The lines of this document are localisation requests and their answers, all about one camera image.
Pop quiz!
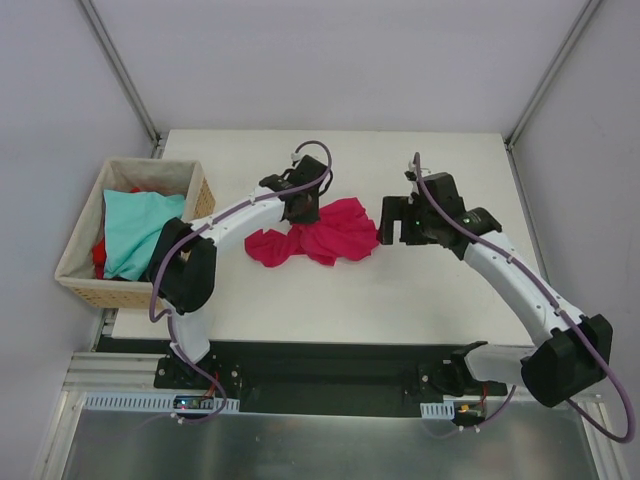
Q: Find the right white cable duct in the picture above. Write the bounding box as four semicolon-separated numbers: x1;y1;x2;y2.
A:
420;400;456;421

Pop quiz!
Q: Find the teal t shirt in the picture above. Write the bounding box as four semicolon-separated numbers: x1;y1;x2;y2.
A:
103;190;186;281

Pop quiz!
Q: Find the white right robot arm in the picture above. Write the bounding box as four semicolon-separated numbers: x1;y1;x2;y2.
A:
378;171;613;407

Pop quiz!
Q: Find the white cable duct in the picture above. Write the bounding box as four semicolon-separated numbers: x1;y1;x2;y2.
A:
420;400;456;421
84;392;240;415

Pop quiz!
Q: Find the pink t shirt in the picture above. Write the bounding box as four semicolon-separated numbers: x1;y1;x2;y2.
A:
244;197;379;268

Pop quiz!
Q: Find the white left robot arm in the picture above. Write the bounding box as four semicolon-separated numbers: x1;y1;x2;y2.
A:
146;154;332;389

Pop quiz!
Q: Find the wicker basket with cloth liner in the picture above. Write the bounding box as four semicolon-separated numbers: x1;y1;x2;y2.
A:
54;157;215;309

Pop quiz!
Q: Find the left white cable duct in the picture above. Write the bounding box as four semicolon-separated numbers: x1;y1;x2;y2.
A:
84;392;240;415

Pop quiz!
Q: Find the red t shirt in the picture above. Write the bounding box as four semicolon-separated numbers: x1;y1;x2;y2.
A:
92;187;152;281

